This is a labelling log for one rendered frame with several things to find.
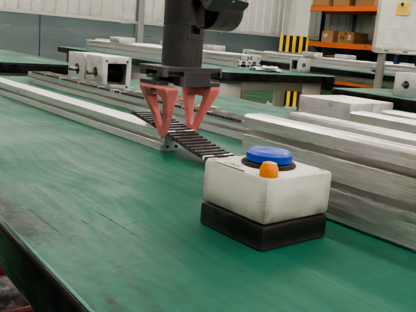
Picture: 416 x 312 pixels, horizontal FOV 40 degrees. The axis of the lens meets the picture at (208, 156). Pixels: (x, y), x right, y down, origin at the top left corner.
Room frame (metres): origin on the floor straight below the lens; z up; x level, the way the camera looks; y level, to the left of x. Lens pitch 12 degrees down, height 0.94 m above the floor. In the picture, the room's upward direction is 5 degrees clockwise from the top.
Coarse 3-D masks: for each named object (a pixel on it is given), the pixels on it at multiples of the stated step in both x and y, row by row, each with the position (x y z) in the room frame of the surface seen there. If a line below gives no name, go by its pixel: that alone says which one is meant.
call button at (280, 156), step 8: (248, 152) 0.47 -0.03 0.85; (256, 152) 0.47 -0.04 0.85; (264, 152) 0.47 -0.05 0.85; (272, 152) 0.47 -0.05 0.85; (280, 152) 0.47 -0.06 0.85; (288, 152) 0.48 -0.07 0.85; (256, 160) 0.47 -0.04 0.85; (264, 160) 0.46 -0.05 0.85; (272, 160) 0.46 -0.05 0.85; (280, 160) 0.46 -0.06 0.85; (288, 160) 0.47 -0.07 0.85
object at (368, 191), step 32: (256, 128) 0.61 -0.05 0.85; (288, 128) 0.57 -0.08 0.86; (320, 128) 0.56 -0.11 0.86; (352, 128) 0.60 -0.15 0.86; (384, 128) 0.60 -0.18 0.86; (320, 160) 0.54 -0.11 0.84; (352, 160) 0.52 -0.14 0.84; (384, 160) 0.49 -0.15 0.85; (352, 192) 0.52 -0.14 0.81; (384, 192) 0.48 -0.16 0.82; (352, 224) 0.50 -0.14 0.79; (384, 224) 0.48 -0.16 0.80
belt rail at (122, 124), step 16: (0, 80) 1.32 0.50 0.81; (16, 96) 1.22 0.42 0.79; (32, 96) 1.15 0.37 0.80; (48, 96) 1.09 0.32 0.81; (64, 96) 1.12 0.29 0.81; (64, 112) 1.04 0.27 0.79; (80, 112) 0.99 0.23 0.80; (96, 112) 0.94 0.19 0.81; (112, 112) 0.94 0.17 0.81; (96, 128) 0.94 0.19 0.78; (112, 128) 0.90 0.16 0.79; (128, 128) 0.88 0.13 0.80; (144, 128) 0.83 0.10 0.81; (144, 144) 0.83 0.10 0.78; (160, 144) 0.80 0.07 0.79; (176, 144) 0.82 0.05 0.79
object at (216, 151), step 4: (192, 152) 0.73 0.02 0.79; (196, 152) 0.73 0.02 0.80; (200, 152) 0.73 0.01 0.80; (204, 152) 0.74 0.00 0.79; (208, 152) 0.73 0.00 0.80; (212, 152) 0.74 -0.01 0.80; (216, 152) 0.74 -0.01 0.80; (220, 152) 0.74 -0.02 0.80; (224, 152) 0.75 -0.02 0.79; (228, 152) 0.75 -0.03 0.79; (200, 156) 0.72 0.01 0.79
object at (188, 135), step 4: (188, 132) 0.80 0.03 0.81; (192, 132) 0.80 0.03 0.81; (196, 132) 0.81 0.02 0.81; (168, 136) 0.78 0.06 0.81; (172, 136) 0.78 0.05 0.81; (176, 136) 0.77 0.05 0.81; (180, 136) 0.78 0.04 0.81; (184, 136) 0.78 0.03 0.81; (188, 136) 0.78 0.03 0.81; (192, 136) 0.79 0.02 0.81; (196, 136) 0.79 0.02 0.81; (200, 136) 0.80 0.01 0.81
